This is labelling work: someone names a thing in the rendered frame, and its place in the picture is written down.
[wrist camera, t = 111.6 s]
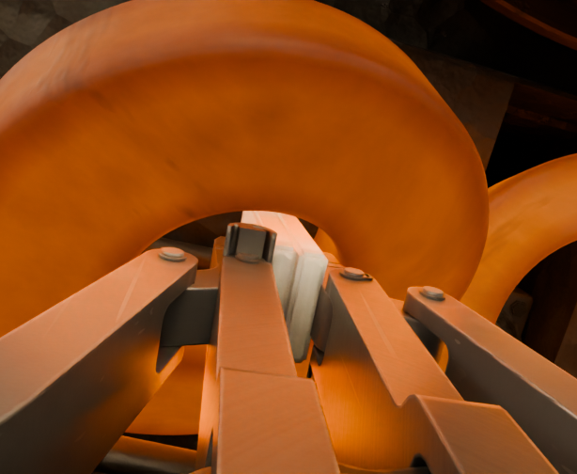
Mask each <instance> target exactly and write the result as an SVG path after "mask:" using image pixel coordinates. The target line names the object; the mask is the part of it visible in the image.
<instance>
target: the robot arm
mask: <svg viewBox="0 0 577 474"><path fill-rule="evenodd" d="M197 265H198V258H197V257H195V256H194V255H192V254H189V253H186V252H183V250H181V249H178V248H175V247H162V248H160V249H151V250H149V251H146V252H145V253H143V254H141V255H140V256H138V257H136V258H135V259H133V260H131V261H129V262H127V263H125V264H124V265H122V266H120V267H119V268H117V269H116V270H115V271H113V272H111V273H109V274H108V275H106V276H104V277H102V278H100V279H99V280H97V281H95V282H93V283H92V284H90V285H88V286H87V287H85V288H83V289H82V290H80V291H79V292H77V293H75V294H73V295H72V296H70V297H68V298H67V299H65V300H63V301H61V302H60V303H58V304H56V305H55V306H53V307H51V308H49V309H47V310H45V311H44V312H42V313H41V314H40V315H38V316H36V317H35V318H33V319H31V320H29V321H28V322H26V323H24V324H22V325H20V326H19V327H17V328H15V329H14V330H12V331H10V332H8V333H7V334H6V335H4V336H3V337H1V338H0V474H91V473H92V472H93V471H94V470H95V468H96V467H97V466H98V465H99V463H100V462H101V461H102V459H103V458H104V457H105V456H106V454H107V453H108V452H109V451H110V449H112V448H113V446H114V445H115V444H116V443H117V441H118V440H119V439H120V437H121V436H122V435H123V434H124V432H125V431H126V430H127V429H128V427H129V426H130V425H131V424H132V422H133V421H134V420H135V418H136V417H137V416H138V415H139V413H140V412H141V411H142V409H143V408H144V407H145V406H146V404H147V403H148V402H149V400H150V399H151V398H152V397H153V395H154V394H155V393H156V392H157V390H158V389H159V388H160V387H161V385H162V384H163V383H164V381H165V380H166V379H167V377H168V376H169V375H170V374H171V372H172V371H173V370H174V369H175V368H176V367H177V366H178V364H179V363H180V362H181V360H182V357H183V352H184V346H185V345H202V344H208V345H207V353H206V363H205V372H204V383H203V392H202V403H201V412H200V422H199V432H198V441H197V452H196V461H195V471H194V472H192V473H189V474H577V379H576V378H575V377H573V376H572V375H570V374H569V373H567V372H566V371H563V370H562V369H560V368H559V367H557V366H556V365H554V363H552V362H551V361H549V360H548V359H546V358H545V357H543V356H542V355H540V354H538V353H537V352H535V351H534V350H532V349H531V348H529V347H527V346H526V345H524V344H523V343H521V342H520V341H518V340H516V339H515V338H513V337H512V336H510V335H509V334H508V333H507V332H505V331H504V330H502V329H501V328H499V327H498V326H496V325H495V324H492V323H491V322H489V321H488V320H486V319H485V318H483V317H482V316H480V315H479V314H477V313H476V312H474V311H473V310H471V309H470V308H468V307H466V306H465V305H463V304H462V303H461V302H460V301H458V300H456V299H455V298H453V297H452V296H450V295H448V294H446V293H444V292H443V291H442V290H440V289H437V288H435V287H430V286H424V287H410V288H408V290H407V293H406V297H405V301H400V300H397V299H393V298H389V297H388V295H387V294H386V293H385V291H384V290H383V289H382V287H381V285H380V284H379V283H378V281H377V280H376V279H375V278H374V277H373V276H372V275H370V274H366V273H364V272H363V271H361V270H359V269H356V268H351V267H344V266H343V265H341V264H340V263H339V261H338V260H337V259H336V258H335V256H334V255H332V254H330V253H326V252H322V251H321V250H320V248H319V247H318V246H317V244H316V243H315V242H314V240H313V239H312V238H311V236H310V235H309V234H308V232H307V231H306V230H305V228H304V227H303V225H302V224H301V223H300V221H299V220H298V219H297V217H295V216H292V215H288V214H284V213H274V212H265V211H242V221H241V223H230V224H229V225H228V226H227V230H226V237H224V236H220V237H218V238H216V239H215V240H214V244H213V250H212V255H211V266H210V269H206V270H197ZM311 339H312V340H313V342H314V344H313V348H312V353H311V357H310V361H309V365H308V370H307V374H306V377H299V376H298V375H297V372H296V367H295V363H302V361H304V360H306V358H307V354H308V349H309V345H310V341H311ZM444 344H445V345H446V347H447V350H448V361H447V365H446V369H445V372H443V371H442V369H441V368H440V367H439V362H440V359H441V355H442V352H443V349H444ZM315 382H316V383H315ZM317 390H318V391H317ZM318 393H319V394H318ZM319 396H320V397H319ZM322 410H323V411H322Z"/></svg>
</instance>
